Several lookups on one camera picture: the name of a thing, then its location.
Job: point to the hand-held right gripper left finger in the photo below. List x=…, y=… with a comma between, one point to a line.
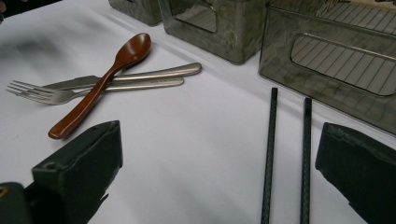
x=81, y=168

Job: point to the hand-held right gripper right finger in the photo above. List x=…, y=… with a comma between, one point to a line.
x=361, y=165

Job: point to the black chopstick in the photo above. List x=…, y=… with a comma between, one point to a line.
x=306, y=161
x=270, y=149

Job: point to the brown wooden spoon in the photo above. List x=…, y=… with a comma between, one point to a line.
x=93, y=96

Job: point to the steel fork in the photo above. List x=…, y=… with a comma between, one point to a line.
x=46, y=95

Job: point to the smoky transparent plastic bin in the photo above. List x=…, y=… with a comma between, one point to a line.
x=236, y=40
x=280, y=53
x=137, y=11

